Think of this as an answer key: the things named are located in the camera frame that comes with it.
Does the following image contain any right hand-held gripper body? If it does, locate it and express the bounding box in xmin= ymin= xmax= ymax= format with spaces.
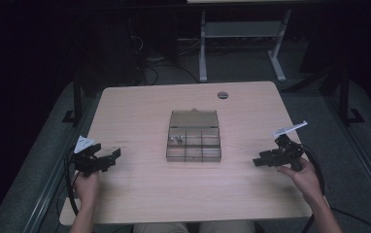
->
xmin=272 ymin=120 xmax=309 ymax=173

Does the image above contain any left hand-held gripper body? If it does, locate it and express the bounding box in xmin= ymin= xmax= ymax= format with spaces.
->
xmin=71 ymin=135 xmax=110 ymax=178

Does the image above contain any clear plastic compartment box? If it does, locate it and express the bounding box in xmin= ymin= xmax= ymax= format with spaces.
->
xmin=165 ymin=108 xmax=222 ymax=163

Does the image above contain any person's left hand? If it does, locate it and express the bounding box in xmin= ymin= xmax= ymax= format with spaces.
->
xmin=72 ymin=170 xmax=101 ymax=210

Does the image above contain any person's right hand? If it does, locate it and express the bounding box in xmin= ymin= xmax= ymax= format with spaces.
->
xmin=277 ymin=157 xmax=325 ymax=206

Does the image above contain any black metal stand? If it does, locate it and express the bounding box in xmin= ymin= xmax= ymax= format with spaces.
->
xmin=338 ymin=67 xmax=366 ymax=126
xmin=61 ymin=71 xmax=84 ymax=126

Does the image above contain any left hand-held gripper black cable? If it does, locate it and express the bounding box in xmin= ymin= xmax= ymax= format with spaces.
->
xmin=64 ymin=151 xmax=81 ymax=216

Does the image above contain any hand-held gripper black cable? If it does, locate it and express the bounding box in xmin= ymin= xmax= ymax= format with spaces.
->
xmin=299 ymin=143 xmax=371 ymax=233
xmin=64 ymin=151 xmax=81 ymax=216

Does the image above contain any right hand-held gripper black cable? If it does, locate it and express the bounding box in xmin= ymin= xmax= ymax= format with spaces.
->
xmin=299 ymin=143 xmax=371 ymax=233

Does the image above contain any metal floor rail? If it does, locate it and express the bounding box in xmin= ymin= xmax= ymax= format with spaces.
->
xmin=21 ymin=142 xmax=78 ymax=233
xmin=324 ymin=95 xmax=371 ymax=210

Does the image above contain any black floor cable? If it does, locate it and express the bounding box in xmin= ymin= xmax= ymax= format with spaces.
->
xmin=141 ymin=63 xmax=201 ymax=86

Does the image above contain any white desk frame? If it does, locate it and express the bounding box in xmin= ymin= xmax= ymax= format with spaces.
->
xmin=198 ymin=9 xmax=293 ymax=83

